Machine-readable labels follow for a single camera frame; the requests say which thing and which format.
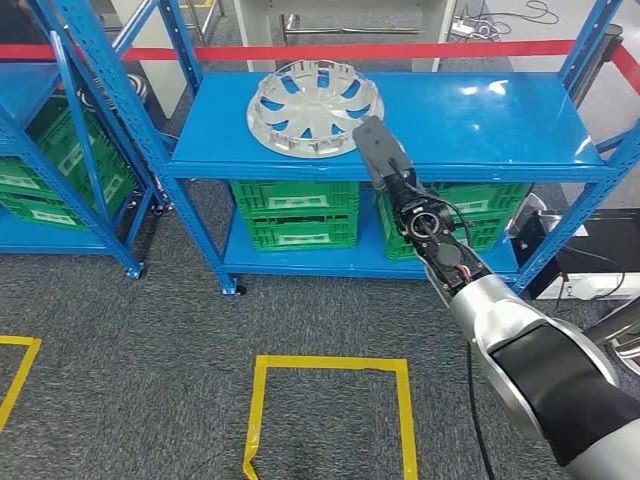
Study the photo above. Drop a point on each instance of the silver plastic hubcap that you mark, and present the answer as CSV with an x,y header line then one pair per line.
x,y
310,109

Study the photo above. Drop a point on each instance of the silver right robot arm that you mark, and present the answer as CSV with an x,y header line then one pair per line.
x,y
500,318

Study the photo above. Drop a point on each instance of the blue steel shelf rack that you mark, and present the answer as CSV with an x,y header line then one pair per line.
x,y
20,86
475,126

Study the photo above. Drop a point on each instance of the yellow floor tape square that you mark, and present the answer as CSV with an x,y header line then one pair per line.
x,y
330,363
20,340

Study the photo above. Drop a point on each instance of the red barrier tape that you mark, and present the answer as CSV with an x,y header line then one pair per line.
x,y
350,51

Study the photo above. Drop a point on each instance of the white power strip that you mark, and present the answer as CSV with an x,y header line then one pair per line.
x,y
463,29

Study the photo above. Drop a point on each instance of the black ribbed round base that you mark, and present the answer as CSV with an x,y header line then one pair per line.
x,y
137,89

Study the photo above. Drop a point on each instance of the black equipment case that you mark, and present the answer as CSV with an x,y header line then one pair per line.
x,y
600,238

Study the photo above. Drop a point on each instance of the steel crossbar frame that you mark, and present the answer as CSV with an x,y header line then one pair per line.
x,y
350,30

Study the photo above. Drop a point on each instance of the steel tube frame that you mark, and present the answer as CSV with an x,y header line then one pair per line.
x,y
198,23

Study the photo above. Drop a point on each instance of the black barrier post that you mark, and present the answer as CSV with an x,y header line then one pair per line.
x,y
598,60

